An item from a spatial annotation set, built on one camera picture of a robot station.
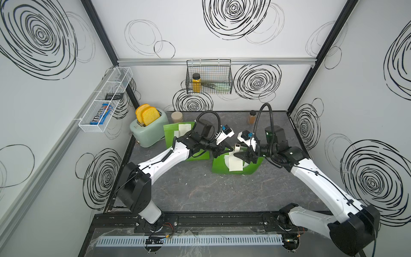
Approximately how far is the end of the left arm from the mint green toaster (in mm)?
315

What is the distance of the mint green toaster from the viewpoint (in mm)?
906

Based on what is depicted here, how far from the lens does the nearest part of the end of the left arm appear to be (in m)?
0.61
